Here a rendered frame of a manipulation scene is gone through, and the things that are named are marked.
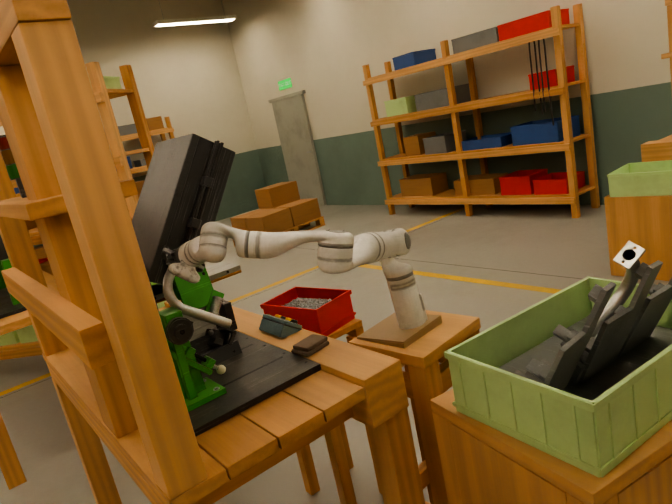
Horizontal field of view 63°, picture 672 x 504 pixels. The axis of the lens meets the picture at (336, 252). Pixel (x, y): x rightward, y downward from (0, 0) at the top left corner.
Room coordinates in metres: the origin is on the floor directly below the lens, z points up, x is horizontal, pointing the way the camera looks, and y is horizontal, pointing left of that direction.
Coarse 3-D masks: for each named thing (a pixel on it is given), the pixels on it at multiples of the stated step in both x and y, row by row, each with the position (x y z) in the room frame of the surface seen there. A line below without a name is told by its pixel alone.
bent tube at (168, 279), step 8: (168, 272) 1.61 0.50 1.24; (168, 280) 1.60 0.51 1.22; (168, 288) 1.59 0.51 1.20; (168, 296) 1.58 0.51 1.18; (176, 304) 1.58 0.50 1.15; (184, 304) 1.60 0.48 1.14; (184, 312) 1.59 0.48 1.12; (192, 312) 1.60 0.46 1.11; (200, 312) 1.61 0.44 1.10; (208, 312) 1.63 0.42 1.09; (208, 320) 1.62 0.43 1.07; (216, 320) 1.62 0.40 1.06; (224, 320) 1.63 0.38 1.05
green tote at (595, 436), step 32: (576, 288) 1.56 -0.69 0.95; (512, 320) 1.41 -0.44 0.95; (544, 320) 1.48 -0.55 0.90; (576, 320) 1.55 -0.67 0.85; (448, 352) 1.29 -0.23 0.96; (480, 352) 1.35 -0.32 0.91; (512, 352) 1.40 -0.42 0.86; (480, 384) 1.20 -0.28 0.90; (512, 384) 1.12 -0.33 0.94; (544, 384) 1.05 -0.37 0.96; (640, 384) 1.02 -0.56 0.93; (480, 416) 1.21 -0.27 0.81; (512, 416) 1.13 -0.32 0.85; (544, 416) 1.05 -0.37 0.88; (576, 416) 0.98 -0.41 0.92; (608, 416) 0.97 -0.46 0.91; (640, 416) 1.02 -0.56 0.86; (544, 448) 1.06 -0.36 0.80; (576, 448) 0.99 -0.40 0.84; (608, 448) 0.96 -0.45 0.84
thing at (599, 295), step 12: (600, 288) 1.09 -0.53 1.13; (612, 288) 1.08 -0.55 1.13; (600, 300) 1.08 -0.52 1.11; (600, 312) 1.11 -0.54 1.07; (588, 324) 1.10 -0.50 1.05; (576, 336) 1.09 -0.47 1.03; (588, 336) 1.13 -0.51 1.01; (564, 348) 1.05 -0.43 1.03; (576, 348) 1.10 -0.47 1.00; (564, 360) 1.08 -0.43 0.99; (576, 360) 1.16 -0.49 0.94; (528, 372) 1.16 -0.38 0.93; (552, 372) 1.07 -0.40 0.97; (564, 372) 1.13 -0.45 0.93; (552, 384) 1.10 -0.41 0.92; (564, 384) 1.18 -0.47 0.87
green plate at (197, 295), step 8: (200, 272) 1.81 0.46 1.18; (176, 280) 1.76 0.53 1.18; (184, 280) 1.77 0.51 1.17; (200, 280) 1.80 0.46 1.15; (208, 280) 1.81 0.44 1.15; (176, 288) 1.80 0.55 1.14; (184, 288) 1.76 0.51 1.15; (192, 288) 1.77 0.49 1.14; (200, 288) 1.79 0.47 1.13; (208, 288) 1.80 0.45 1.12; (176, 296) 1.81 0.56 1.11; (184, 296) 1.75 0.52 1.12; (192, 296) 1.76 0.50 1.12; (200, 296) 1.78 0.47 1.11; (208, 296) 1.79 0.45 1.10; (192, 304) 1.75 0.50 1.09; (200, 304) 1.76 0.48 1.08
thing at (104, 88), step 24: (96, 72) 4.18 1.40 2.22; (120, 72) 4.61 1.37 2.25; (96, 96) 4.14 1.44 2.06; (120, 96) 4.68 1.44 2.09; (0, 120) 4.34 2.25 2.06; (144, 120) 4.63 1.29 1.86; (120, 144) 4.21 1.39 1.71; (144, 144) 4.60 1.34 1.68; (120, 168) 4.19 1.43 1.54; (48, 264) 4.48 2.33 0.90; (0, 336) 4.62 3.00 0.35; (24, 336) 4.57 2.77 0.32
